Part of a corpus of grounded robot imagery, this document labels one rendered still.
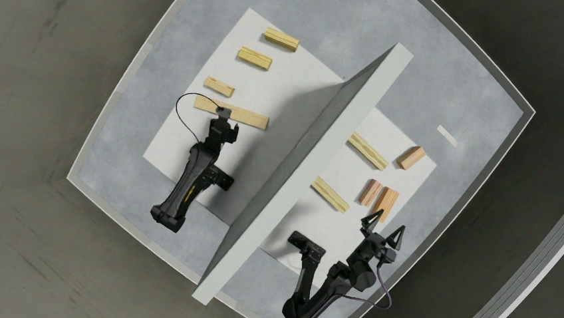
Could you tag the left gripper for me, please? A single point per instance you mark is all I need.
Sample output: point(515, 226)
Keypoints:
point(233, 133)

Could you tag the grey panel wall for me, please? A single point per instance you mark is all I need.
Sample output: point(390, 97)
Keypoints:
point(301, 167)

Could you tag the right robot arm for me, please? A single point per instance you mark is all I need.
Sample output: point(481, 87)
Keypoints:
point(340, 278)

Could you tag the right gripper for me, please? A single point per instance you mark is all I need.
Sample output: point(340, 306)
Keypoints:
point(373, 241)

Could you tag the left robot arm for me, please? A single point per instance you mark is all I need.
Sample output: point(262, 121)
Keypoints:
point(197, 177)

